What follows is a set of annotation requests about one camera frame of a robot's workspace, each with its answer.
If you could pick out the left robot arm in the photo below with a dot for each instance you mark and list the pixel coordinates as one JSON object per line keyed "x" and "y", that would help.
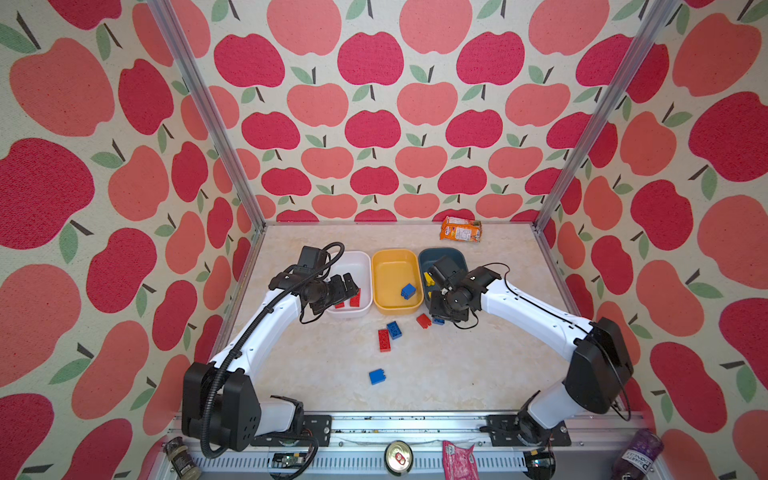
{"x": 220, "y": 407}

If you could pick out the purple plastic bottle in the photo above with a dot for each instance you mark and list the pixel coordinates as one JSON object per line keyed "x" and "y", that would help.
{"x": 636, "y": 460}

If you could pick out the black round object front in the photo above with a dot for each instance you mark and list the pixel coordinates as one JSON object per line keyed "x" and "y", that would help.
{"x": 540, "y": 464}

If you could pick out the metal drink can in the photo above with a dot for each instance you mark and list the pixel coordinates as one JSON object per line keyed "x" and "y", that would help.
{"x": 398, "y": 458}

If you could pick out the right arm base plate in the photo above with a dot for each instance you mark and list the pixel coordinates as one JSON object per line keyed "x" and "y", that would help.
{"x": 524, "y": 431}

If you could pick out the white plastic container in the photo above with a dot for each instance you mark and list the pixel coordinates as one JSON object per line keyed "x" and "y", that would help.
{"x": 358, "y": 265}

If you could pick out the orange snack packet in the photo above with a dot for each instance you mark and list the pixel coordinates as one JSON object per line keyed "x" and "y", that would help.
{"x": 461, "y": 230}

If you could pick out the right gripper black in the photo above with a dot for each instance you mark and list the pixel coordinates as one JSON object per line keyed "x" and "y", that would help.
{"x": 433, "y": 311}

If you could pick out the green circuit board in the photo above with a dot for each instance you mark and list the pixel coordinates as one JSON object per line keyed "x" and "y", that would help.
{"x": 283, "y": 460}

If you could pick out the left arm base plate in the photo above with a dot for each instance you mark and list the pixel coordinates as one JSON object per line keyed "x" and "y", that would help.
{"x": 318, "y": 427}

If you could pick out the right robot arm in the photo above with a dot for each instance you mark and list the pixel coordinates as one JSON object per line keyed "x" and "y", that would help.
{"x": 599, "y": 362}

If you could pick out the yellow plastic container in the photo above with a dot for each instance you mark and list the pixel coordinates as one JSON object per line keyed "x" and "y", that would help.
{"x": 392, "y": 270}

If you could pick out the dark glass jar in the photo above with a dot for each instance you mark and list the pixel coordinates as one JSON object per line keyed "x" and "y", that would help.
{"x": 181, "y": 461}

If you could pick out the front aluminium rail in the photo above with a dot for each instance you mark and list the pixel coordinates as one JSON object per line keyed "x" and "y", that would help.
{"x": 359, "y": 439}

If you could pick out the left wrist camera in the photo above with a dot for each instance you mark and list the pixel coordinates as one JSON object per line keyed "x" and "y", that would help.
{"x": 311, "y": 259}

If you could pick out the dark teal plastic container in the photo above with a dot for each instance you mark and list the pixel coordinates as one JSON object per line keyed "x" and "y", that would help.
{"x": 430, "y": 256}

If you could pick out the right aluminium frame post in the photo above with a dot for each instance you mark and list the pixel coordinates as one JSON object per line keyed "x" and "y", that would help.
{"x": 650, "y": 28}

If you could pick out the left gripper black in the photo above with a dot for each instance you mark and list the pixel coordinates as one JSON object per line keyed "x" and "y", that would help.
{"x": 340, "y": 292}

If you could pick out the pink snack wrapper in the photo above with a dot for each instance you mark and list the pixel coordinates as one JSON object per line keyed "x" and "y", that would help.
{"x": 459, "y": 463}

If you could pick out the small red lego brick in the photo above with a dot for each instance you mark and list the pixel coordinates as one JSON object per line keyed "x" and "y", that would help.
{"x": 424, "y": 321}

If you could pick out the left aluminium frame post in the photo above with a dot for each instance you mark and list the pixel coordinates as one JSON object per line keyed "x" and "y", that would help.
{"x": 173, "y": 33}

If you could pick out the aluminium frame post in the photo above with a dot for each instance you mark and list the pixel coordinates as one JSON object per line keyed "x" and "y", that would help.
{"x": 173, "y": 33}
{"x": 650, "y": 28}

